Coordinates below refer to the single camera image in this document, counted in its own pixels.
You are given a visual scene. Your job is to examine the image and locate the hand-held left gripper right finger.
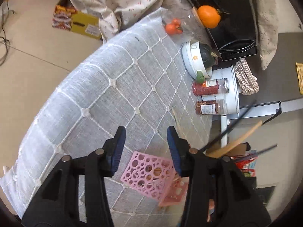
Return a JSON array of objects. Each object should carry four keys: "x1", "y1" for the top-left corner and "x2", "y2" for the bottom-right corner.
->
[{"x1": 167, "y1": 126, "x2": 271, "y2": 227}]

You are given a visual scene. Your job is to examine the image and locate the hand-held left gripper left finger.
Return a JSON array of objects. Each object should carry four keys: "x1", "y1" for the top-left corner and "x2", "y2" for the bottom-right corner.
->
[{"x1": 21, "y1": 126, "x2": 126, "y2": 227}]

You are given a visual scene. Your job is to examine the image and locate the light wooden chopstick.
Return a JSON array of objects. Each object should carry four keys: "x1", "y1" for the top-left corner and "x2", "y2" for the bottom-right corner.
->
[
  {"x1": 206, "y1": 120, "x2": 263, "y2": 158},
  {"x1": 172, "y1": 107, "x2": 184, "y2": 135}
]

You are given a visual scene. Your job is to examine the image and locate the pink perforated utensil holder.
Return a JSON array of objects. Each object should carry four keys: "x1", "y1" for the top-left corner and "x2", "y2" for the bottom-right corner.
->
[{"x1": 120, "y1": 151, "x2": 190, "y2": 207}]

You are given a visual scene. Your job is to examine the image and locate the black chopstick with gold tip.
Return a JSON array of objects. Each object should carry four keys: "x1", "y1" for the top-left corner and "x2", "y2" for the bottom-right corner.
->
[{"x1": 200, "y1": 100, "x2": 257, "y2": 152}]

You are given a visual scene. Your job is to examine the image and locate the plain black chopstick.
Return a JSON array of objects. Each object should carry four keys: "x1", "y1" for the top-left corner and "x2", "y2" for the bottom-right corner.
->
[{"x1": 233, "y1": 144, "x2": 278, "y2": 161}]

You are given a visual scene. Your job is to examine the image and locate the short jar of dried fruit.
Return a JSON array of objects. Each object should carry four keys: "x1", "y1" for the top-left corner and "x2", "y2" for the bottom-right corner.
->
[{"x1": 195, "y1": 99, "x2": 225, "y2": 115}]

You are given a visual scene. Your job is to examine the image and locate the brown cardboard box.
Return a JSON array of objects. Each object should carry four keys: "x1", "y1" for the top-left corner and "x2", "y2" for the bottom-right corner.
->
[{"x1": 206, "y1": 143, "x2": 251, "y2": 158}]

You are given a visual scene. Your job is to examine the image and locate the grey checked tablecloth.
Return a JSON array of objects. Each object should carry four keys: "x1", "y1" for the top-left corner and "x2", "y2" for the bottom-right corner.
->
[{"x1": 0, "y1": 7, "x2": 213, "y2": 220}]

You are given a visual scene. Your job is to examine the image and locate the tall jar of red berries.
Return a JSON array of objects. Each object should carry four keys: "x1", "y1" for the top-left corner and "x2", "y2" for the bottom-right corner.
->
[{"x1": 192, "y1": 79, "x2": 229, "y2": 96}]

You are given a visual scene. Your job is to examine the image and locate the red snack packet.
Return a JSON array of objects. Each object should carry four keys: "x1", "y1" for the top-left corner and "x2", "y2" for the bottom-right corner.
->
[{"x1": 231, "y1": 150, "x2": 258, "y2": 178}]

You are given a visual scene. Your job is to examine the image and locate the white electric pot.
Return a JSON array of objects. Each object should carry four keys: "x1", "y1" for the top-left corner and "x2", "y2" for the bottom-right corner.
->
[{"x1": 201, "y1": 66, "x2": 241, "y2": 147}]

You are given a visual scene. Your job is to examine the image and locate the white ceramic bowl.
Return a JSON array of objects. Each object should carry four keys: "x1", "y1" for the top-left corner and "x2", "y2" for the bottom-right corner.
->
[{"x1": 182, "y1": 40, "x2": 213, "y2": 79}]

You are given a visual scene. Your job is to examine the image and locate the dark green squash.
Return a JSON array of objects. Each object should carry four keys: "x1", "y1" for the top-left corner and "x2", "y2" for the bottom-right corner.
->
[{"x1": 198, "y1": 43, "x2": 219, "y2": 68}]

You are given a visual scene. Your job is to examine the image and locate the yellow printed cardboard box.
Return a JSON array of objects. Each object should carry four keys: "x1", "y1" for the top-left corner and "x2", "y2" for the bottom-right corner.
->
[{"x1": 52, "y1": 0, "x2": 103, "y2": 40}]

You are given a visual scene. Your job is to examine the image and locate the yellow paper note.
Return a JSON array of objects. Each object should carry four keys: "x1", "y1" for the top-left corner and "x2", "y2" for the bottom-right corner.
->
[{"x1": 295, "y1": 62, "x2": 303, "y2": 95}]

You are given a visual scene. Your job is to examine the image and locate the beige floral microwave cover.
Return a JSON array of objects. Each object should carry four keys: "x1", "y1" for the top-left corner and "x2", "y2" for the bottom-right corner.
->
[{"x1": 253, "y1": 0, "x2": 280, "y2": 71}]

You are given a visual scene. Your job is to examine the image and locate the woven rope basket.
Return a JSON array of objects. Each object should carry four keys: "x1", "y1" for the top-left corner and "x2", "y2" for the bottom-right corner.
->
[{"x1": 233, "y1": 58, "x2": 259, "y2": 95}]

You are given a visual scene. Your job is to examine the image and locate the black floor cable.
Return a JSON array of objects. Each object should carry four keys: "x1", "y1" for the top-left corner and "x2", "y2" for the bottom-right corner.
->
[{"x1": 0, "y1": 0, "x2": 15, "y2": 67}]

